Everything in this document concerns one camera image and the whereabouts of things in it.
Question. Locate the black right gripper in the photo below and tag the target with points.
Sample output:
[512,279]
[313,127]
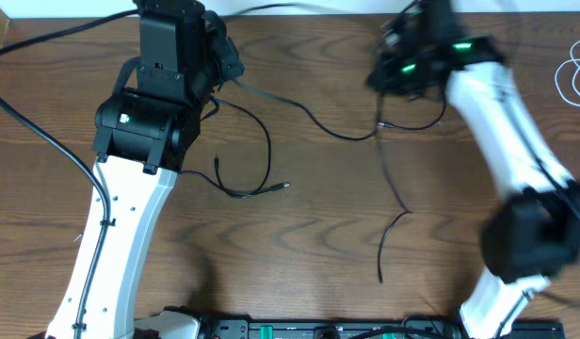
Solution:
[387,81]

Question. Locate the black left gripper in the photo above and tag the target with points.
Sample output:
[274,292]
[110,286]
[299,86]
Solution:
[223,48]

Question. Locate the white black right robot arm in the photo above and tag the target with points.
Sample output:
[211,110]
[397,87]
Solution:
[536,231]

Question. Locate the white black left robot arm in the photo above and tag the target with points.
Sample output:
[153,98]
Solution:
[143,131]

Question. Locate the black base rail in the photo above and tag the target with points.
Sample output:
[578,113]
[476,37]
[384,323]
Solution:
[417,327]

